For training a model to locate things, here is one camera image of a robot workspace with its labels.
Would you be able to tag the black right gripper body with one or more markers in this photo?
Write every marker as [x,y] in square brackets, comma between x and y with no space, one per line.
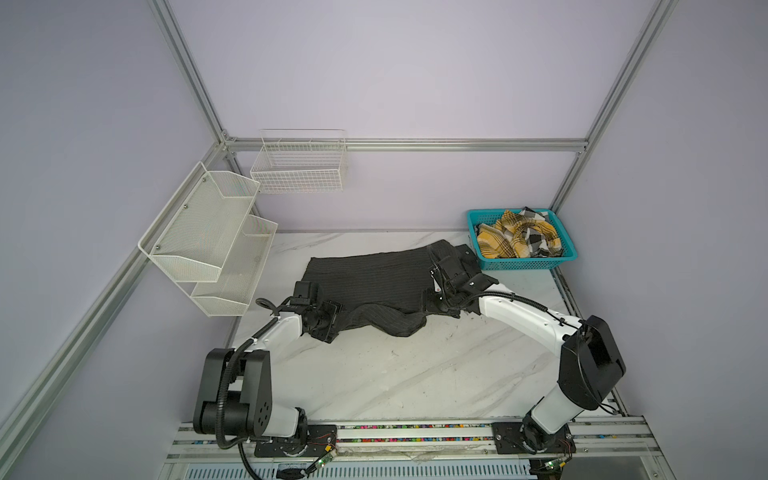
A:
[440,300]

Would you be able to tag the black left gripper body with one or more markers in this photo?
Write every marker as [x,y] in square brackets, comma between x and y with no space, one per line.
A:
[326,314]

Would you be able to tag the dark grey pinstriped shirt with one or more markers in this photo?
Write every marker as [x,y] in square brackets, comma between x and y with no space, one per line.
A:
[382,290]

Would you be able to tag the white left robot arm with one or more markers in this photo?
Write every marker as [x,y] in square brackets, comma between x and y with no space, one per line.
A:
[235,401]

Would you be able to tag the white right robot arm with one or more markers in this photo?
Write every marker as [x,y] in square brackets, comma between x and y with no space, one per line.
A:
[590,363]

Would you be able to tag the teal plastic basket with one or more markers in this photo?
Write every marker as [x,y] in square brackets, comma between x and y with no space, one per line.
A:
[489,216]

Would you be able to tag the yellow plaid shirt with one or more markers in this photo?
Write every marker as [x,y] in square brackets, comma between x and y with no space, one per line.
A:
[526,234]

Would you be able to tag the white mesh two-tier shelf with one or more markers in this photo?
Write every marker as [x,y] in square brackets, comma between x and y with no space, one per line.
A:
[210,243]

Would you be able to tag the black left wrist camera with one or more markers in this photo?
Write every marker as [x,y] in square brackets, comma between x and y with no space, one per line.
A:
[304,293]

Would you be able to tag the white wire wall basket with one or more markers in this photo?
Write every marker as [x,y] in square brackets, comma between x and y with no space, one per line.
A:
[301,161]

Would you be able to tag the aluminium frame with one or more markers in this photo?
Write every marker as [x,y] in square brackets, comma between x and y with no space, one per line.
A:
[26,420]

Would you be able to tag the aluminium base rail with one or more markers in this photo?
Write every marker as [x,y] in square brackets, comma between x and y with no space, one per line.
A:
[590,447]

